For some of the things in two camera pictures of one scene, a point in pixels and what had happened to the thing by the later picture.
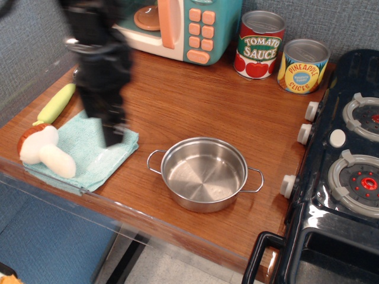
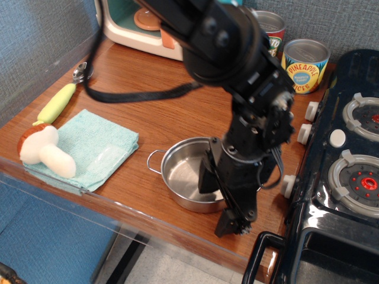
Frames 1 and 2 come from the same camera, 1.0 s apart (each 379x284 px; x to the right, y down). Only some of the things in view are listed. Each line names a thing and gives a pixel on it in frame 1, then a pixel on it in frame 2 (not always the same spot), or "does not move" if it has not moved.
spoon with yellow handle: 49,112 does not move
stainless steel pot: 205,174 does not move
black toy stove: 331,235 does not move
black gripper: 100,74 to 244,167
